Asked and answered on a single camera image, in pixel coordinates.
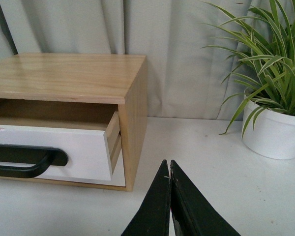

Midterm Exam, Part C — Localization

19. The grey curtain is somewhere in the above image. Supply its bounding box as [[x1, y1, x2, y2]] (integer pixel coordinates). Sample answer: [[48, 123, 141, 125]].
[[0, 0, 295, 121]]

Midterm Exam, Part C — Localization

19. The wooden drawer cabinet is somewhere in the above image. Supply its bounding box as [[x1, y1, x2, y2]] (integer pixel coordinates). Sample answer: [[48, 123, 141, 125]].
[[0, 53, 148, 191]]

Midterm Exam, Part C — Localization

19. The white plant pot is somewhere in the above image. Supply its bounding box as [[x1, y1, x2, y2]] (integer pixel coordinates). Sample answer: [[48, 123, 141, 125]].
[[242, 101, 295, 160]]

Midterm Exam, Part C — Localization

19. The green spider plant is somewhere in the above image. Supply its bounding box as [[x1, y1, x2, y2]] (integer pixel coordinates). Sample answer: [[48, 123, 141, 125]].
[[212, 0, 295, 134]]

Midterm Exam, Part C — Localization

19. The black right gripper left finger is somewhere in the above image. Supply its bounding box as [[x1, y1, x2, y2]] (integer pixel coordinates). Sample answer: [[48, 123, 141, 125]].
[[122, 160, 172, 236]]

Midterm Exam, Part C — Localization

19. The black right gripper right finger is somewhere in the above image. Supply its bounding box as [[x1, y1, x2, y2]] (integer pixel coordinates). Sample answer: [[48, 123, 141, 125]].
[[171, 160, 239, 236]]

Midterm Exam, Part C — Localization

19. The black drawer handle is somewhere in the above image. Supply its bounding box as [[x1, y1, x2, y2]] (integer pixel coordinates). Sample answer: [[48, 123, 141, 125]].
[[0, 144, 68, 178]]

